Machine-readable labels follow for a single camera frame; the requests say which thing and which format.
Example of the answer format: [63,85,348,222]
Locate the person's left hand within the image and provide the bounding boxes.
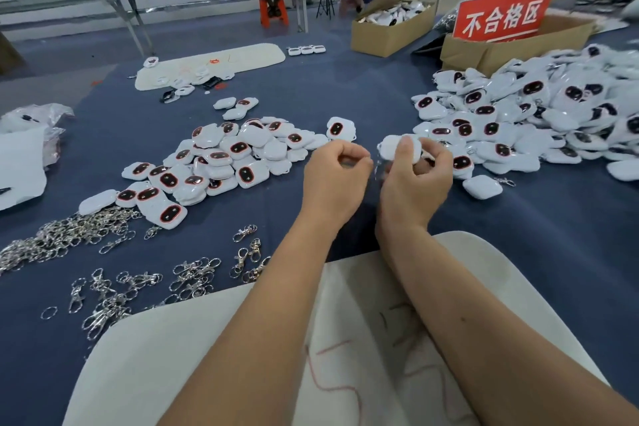
[300,140,373,234]

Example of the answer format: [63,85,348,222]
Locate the person's right hand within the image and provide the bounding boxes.
[376,136,455,247]

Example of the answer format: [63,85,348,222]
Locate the white tag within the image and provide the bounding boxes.
[377,134,423,164]

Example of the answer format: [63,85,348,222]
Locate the person's left forearm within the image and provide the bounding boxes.
[160,216,355,426]

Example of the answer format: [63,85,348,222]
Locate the person's right forearm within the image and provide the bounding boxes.
[377,221,639,426]

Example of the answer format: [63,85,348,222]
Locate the open cardboard box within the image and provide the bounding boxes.
[350,0,443,59]

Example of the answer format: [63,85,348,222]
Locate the long white foam board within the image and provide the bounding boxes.
[134,42,287,93]

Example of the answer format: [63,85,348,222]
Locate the flat brown cardboard box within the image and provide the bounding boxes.
[440,13,598,75]

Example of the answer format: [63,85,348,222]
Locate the red plastic stool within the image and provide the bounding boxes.
[260,0,289,29]

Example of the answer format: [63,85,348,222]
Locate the red sign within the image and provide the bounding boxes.
[452,0,558,43]

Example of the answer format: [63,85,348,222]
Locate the white foam board red marks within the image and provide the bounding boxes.
[63,231,610,426]

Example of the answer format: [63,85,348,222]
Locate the white paper sheet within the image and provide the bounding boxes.
[0,129,48,212]

